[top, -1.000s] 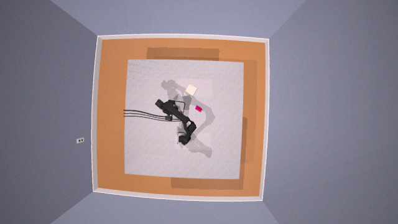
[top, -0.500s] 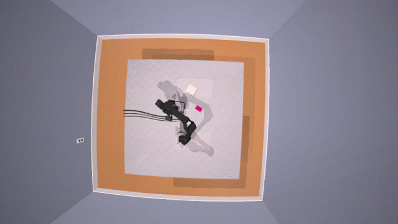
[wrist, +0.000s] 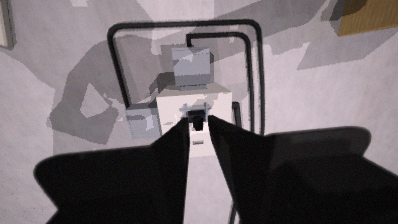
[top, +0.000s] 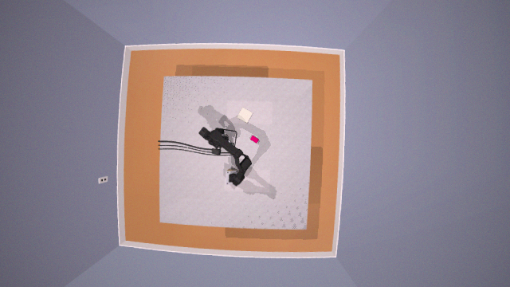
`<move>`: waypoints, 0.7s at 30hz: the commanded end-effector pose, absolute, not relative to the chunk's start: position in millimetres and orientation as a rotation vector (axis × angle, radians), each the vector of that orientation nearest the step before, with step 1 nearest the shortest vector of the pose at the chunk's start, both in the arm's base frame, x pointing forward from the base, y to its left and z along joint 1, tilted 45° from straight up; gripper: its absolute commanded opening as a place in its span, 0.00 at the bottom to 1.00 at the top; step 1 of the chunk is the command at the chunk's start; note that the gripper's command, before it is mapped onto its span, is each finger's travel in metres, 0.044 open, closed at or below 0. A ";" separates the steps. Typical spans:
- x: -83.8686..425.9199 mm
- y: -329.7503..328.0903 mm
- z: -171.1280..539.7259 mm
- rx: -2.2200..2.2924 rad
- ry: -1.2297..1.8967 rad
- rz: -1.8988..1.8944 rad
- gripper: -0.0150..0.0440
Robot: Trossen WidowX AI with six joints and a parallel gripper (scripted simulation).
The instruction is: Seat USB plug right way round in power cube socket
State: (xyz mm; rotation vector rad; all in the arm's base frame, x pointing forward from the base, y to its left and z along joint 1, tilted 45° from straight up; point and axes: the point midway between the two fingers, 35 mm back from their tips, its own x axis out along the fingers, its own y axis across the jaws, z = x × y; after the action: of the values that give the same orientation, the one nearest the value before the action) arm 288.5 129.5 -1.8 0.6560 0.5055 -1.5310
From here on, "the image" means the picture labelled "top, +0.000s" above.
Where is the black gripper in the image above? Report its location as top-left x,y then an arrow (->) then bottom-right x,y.
211,128 -> 224,155

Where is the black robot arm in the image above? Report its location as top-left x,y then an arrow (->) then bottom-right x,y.
198,127 -> 252,186

